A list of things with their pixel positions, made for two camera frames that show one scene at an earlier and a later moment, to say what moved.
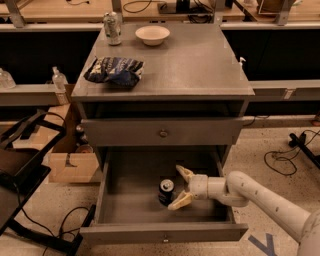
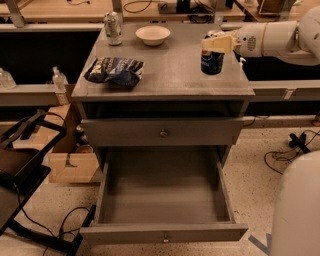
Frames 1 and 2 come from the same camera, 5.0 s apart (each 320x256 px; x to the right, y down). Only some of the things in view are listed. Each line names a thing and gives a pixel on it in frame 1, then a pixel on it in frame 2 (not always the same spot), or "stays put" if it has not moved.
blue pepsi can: x=166 y=191 -> x=212 y=61
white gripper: x=199 y=186 -> x=248 y=42
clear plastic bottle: x=59 y=80 stays put
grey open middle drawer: x=129 y=209 stays put
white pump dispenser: x=241 y=68 stays put
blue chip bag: x=121 y=71 stays put
